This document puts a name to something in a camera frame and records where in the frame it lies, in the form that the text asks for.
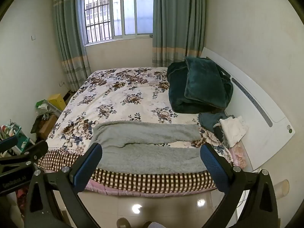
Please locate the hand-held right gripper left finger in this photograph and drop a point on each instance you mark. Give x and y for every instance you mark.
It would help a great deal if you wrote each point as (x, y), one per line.
(86, 167)

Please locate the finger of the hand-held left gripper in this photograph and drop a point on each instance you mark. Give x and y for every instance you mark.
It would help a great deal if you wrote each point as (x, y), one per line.
(35, 150)
(7, 143)

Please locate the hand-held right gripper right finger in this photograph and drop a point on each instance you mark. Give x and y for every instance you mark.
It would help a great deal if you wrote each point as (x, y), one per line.
(213, 168)

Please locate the grey fleece pants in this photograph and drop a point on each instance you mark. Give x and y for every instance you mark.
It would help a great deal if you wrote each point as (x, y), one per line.
(152, 153)

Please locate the green storage box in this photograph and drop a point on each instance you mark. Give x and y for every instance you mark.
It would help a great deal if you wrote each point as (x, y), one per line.
(22, 137)

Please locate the cardboard box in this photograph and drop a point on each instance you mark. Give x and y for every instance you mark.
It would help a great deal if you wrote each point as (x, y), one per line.
(47, 127)

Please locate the pink floral pillow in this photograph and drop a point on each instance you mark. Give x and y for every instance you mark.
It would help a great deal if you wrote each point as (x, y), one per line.
(238, 154)

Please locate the white folded cloth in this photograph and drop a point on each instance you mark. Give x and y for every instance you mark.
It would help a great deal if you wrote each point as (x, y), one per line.
(234, 129)

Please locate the green and white bag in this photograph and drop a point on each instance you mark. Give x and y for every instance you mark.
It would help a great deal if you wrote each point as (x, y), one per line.
(42, 105)

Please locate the teal cloth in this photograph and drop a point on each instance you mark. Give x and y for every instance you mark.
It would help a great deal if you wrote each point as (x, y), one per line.
(209, 121)

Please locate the yellow box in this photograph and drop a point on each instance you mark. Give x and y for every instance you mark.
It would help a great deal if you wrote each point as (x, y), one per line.
(57, 101)

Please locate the brown checked bed sheet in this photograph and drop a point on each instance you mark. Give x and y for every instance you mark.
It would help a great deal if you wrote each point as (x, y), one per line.
(142, 179)

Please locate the white bed headboard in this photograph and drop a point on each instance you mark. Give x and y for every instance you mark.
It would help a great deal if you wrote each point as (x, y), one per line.
(261, 133)

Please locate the person's left shoe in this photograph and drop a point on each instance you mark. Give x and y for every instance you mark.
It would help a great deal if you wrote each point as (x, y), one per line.
(123, 223)

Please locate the person's shoe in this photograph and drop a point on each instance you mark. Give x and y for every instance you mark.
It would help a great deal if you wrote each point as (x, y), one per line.
(152, 225)
(123, 223)

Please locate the beige cylinder bin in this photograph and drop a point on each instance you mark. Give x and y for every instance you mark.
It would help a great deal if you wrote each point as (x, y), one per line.
(282, 188)

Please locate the floral bed blanket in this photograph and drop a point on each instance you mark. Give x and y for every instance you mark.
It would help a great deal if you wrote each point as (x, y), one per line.
(114, 95)

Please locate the person's right shoe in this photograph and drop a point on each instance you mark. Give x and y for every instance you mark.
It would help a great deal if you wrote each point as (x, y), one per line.
(152, 225)

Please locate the dark green fleece pillow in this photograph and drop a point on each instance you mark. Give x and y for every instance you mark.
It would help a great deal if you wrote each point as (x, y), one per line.
(206, 80)

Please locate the teal striped curtain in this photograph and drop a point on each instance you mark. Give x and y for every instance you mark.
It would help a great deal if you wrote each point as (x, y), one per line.
(68, 40)
(178, 23)

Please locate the barred window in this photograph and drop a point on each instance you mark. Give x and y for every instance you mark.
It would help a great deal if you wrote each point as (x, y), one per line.
(118, 11)

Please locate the white wall socket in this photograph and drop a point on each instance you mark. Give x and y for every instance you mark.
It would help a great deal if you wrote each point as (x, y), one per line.
(62, 83)

